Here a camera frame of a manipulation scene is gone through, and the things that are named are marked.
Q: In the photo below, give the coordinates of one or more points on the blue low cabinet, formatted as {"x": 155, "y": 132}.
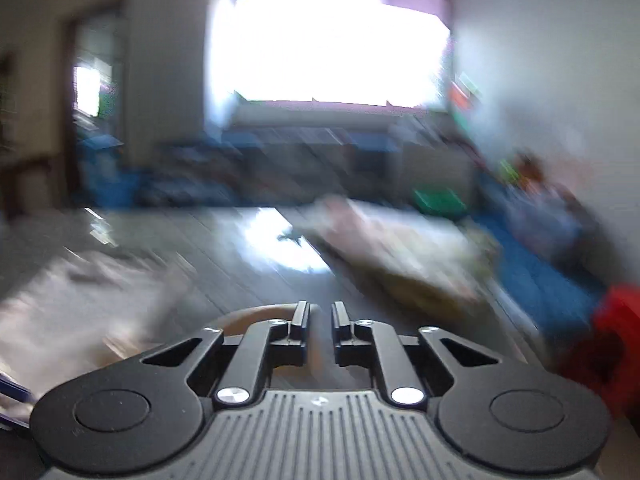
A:
{"x": 107, "y": 175}

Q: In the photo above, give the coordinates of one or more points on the blue sofa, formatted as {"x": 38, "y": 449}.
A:
{"x": 530, "y": 270}

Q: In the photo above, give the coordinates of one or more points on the dark wooden door frame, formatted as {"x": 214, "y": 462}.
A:
{"x": 70, "y": 100}

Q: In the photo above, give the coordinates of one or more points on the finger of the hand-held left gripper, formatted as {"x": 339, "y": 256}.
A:
{"x": 11, "y": 391}

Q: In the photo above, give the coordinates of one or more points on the cream garment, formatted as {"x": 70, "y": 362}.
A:
{"x": 75, "y": 305}

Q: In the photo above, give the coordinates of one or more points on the red stool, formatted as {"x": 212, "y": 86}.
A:
{"x": 605, "y": 345}

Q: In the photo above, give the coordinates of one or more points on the window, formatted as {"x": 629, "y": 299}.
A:
{"x": 330, "y": 40}

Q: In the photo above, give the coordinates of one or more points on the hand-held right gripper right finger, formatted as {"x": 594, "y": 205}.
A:
{"x": 341, "y": 322}

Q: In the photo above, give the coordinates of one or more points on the green box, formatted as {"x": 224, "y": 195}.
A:
{"x": 440, "y": 202}

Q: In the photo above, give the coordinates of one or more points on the dark wooden cabinet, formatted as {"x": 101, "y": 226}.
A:
{"x": 20, "y": 150}

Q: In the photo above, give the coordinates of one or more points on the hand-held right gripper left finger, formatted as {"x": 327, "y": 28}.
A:
{"x": 301, "y": 322}

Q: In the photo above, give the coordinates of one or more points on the yellow patterned folded cloth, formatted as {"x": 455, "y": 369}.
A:
{"x": 415, "y": 255}

